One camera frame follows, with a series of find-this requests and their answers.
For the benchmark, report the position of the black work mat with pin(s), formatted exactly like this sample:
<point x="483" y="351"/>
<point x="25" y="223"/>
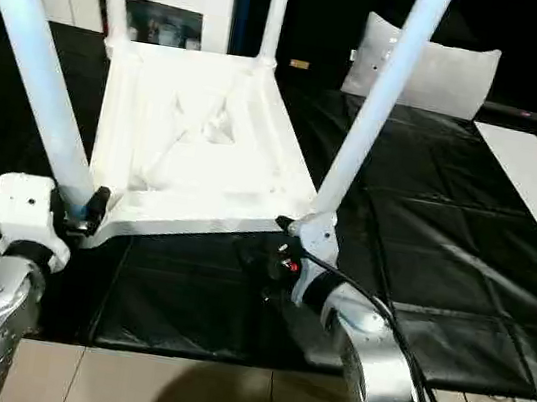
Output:
<point x="448" y="213"/>

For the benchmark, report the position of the small white jar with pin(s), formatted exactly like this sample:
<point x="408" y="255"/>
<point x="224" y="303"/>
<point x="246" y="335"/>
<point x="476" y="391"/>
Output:
<point x="164" y="35"/>
<point x="191" y="43"/>

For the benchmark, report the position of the grey cushion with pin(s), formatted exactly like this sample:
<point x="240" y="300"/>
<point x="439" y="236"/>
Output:
<point x="449" y="76"/>

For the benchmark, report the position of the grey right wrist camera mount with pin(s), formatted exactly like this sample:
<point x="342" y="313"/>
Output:
<point x="319" y="234"/>

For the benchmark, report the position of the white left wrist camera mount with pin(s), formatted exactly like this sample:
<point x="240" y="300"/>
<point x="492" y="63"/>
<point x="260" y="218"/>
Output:
<point x="25" y="205"/>

